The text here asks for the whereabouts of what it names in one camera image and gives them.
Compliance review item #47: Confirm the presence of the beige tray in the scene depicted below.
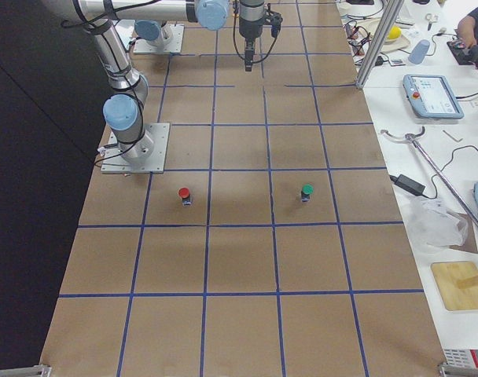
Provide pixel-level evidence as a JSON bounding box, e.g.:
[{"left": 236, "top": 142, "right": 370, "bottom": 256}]
[{"left": 358, "top": 18, "right": 410, "bottom": 53}]

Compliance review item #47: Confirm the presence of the red push button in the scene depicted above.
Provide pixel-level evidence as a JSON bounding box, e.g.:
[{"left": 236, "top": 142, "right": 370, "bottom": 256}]
[{"left": 178, "top": 187, "right": 192, "bottom": 206}]

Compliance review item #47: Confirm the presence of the green push button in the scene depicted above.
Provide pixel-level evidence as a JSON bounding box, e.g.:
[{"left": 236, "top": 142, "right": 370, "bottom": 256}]
[{"left": 300, "top": 184, "right": 314, "bottom": 203}]

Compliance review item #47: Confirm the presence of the wooden board stand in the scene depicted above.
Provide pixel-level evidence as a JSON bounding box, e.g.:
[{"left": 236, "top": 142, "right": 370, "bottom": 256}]
[{"left": 431, "top": 261, "right": 478, "bottom": 311}]

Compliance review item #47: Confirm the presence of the metal cane with clear handle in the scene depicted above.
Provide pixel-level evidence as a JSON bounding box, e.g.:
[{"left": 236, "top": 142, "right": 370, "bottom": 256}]
[{"left": 380, "top": 126, "right": 478, "bottom": 229}]

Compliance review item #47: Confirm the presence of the light blue plastic cup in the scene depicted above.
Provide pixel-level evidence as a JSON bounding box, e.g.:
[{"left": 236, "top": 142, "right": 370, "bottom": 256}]
[{"left": 407, "top": 39, "right": 431, "bottom": 65}]

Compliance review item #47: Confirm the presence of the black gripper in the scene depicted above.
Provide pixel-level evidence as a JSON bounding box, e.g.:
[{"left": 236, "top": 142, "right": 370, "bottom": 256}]
[{"left": 239, "top": 0, "right": 264, "bottom": 71}]

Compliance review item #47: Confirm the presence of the aluminium frame post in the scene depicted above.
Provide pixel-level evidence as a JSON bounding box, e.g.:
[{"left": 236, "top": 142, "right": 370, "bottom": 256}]
[{"left": 355, "top": 0, "right": 404, "bottom": 90}]

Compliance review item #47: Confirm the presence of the black power adapter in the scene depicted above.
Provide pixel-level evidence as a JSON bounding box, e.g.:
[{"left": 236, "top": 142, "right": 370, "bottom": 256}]
[{"left": 392, "top": 174, "right": 425, "bottom": 196}]

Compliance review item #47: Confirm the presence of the yellow lemon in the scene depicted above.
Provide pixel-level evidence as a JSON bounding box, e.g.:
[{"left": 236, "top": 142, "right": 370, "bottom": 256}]
[{"left": 387, "top": 26, "right": 402, "bottom": 41}]

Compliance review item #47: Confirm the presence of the clear plastic bag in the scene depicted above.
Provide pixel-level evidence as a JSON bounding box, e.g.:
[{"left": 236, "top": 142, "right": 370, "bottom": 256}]
[{"left": 400, "top": 196, "right": 469, "bottom": 254}]

